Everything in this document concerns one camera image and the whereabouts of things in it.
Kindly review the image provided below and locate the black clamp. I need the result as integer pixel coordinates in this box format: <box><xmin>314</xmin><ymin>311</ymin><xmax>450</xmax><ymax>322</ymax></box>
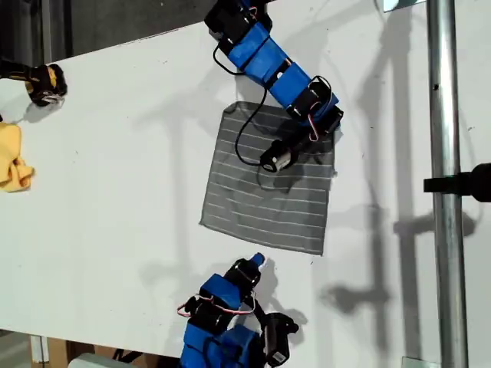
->
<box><xmin>423</xmin><ymin>163</ymin><xmax>491</xmax><ymax>204</ymax></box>

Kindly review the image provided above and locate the steel post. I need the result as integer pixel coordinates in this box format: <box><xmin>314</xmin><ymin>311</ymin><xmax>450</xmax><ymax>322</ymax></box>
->
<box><xmin>424</xmin><ymin>0</ymin><xmax>471</xmax><ymax>368</ymax></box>

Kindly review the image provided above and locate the black yellow power tool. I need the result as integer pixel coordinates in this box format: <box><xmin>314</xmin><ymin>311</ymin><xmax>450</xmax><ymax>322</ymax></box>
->
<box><xmin>0</xmin><ymin>57</ymin><xmax>69</xmax><ymax>108</ymax></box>

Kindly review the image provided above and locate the yellow cloth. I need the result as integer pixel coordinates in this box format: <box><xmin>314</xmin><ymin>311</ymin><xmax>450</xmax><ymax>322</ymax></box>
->
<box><xmin>0</xmin><ymin>121</ymin><xmax>36</xmax><ymax>194</ymax></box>

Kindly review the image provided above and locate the black camera box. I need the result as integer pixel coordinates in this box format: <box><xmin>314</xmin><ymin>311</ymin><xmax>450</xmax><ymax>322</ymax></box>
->
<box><xmin>262</xmin><ymin>312</ymin><xmax>300</xmax><ymax>367</ymax></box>
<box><xmin>259</xmin><ymin>140</ymin><xmax>299</xmax><ymax>174</ymax></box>

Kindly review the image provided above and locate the grey striped towel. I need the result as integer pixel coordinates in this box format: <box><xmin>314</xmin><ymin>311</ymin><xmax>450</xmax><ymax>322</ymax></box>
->
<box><xmin>198</xmin><ymin>101</ymin><xmax>339</xmax><ymax>257</ymax></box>

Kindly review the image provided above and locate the white table leg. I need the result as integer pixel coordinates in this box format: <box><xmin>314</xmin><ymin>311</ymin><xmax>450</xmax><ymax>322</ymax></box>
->
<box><xmin>29</xmin><ymin>334</ymin><xmax>50</xmax><ymax>364</ymax></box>

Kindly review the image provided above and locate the white plastic container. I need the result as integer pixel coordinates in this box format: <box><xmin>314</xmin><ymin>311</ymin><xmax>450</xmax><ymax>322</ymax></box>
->
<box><xmin>68</xmin><ymin>351</ymin><xmax>118</xmax><ymax>368</ymax></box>

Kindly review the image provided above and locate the black camera cable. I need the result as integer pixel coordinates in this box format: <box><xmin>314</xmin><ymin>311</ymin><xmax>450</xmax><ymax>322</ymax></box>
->
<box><xmin>212</xmin><ymin>44</ymin><xmax>269</xmax><ymax>168</ymax></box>

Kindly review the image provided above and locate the black camera stalk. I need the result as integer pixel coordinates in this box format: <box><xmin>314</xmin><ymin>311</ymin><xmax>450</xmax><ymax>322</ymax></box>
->
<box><xmin>251</xmin><ymin>297</ymin><xmax>272</xmax><ymax>321</ymax></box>
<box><xmin>289</xmin><ymin>133</ymin><xmax>321</xmax><ymax>154</ymax></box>

